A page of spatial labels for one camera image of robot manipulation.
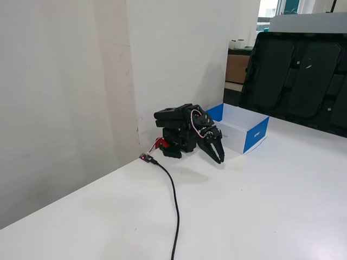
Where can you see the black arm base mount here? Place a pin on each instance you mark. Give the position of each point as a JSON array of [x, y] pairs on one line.
[[171, 153]]

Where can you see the black plastic moulded tray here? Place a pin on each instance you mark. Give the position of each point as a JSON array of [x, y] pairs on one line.
[[295, 78]]

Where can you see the small controller board red led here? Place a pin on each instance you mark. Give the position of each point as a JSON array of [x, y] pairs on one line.
[[145, 157]]

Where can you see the red table clamp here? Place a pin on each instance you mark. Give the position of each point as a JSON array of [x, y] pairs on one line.
[[160, 142]]

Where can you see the blue and white cardboard box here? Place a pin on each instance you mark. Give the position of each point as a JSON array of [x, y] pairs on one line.
[[244, 135]]

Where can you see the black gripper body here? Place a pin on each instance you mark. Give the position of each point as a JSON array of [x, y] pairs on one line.
[[212, 138]]

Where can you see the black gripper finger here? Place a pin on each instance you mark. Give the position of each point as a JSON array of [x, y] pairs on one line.
[[211, 153], [220, 150]]

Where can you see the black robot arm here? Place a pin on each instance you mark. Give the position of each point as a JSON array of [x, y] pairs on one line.
[[172, 116]]

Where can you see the white cup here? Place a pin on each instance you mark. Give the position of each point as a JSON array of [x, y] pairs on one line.
[[232, 44], [240, 44]]

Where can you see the gray flat panel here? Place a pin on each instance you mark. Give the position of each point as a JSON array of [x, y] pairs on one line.
[[306, 23]]

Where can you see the brown cardboard box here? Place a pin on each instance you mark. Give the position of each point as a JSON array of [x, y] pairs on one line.
[[237, 69]]

